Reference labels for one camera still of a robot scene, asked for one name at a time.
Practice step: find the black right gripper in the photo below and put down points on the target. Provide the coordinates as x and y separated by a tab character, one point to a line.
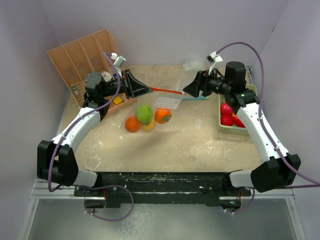
200	83

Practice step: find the clear bag red zipper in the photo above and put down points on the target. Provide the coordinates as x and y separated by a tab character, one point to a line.
159	98

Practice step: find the red fake apple with stem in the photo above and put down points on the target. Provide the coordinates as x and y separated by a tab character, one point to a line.
225	109

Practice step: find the red yellow fake apple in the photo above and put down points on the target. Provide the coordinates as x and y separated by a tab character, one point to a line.
226	120

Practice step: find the yellow grey block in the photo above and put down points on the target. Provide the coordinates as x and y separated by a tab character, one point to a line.
118	100

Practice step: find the fake orange tangerine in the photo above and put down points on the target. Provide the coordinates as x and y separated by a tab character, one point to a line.
132	125

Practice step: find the clear bag blue zipper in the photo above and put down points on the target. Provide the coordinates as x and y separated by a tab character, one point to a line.
189	71

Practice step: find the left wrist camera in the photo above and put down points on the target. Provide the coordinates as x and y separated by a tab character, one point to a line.
119	60

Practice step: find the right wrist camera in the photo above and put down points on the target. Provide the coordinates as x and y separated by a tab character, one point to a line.
214	58

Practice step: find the green perforated basket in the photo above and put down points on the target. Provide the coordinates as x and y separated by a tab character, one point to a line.
237	127

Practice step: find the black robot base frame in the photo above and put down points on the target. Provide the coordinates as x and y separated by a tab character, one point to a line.
205	188

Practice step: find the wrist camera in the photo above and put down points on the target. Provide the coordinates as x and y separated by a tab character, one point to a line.
119	60
214	58

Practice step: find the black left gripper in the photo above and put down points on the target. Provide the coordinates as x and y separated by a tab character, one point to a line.
132	87

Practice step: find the fake orange persimmon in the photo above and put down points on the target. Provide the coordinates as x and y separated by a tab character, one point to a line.
162	115

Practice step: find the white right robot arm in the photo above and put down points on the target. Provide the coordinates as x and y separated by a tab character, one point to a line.
278	167

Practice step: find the green fake fruit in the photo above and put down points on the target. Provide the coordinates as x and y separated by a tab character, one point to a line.
144	114

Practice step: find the fake yellow orange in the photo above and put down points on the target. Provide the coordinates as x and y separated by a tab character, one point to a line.
150	127

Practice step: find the red fake pepper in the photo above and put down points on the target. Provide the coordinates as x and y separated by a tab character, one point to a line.
237	121

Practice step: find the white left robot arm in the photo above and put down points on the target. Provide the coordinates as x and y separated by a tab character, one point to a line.
56	161

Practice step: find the pink desk organizer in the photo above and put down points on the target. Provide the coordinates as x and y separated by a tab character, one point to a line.
76	59

